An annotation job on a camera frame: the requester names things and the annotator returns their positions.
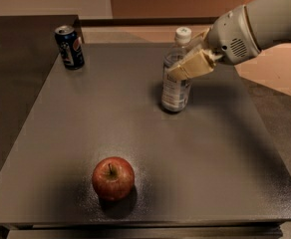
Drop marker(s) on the blue Pepsi can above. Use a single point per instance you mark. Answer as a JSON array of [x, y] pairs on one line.
[[69, 44]]

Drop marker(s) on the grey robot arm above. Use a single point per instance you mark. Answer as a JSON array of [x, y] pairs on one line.
[[270, 22]]

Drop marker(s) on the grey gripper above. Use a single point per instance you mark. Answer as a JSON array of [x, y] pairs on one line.
[[231, 35]]

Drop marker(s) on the red apple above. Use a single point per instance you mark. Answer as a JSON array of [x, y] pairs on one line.
[[113, 178]]

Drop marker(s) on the clear plastic water bottle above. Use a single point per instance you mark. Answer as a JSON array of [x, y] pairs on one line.
[[175, 93]]

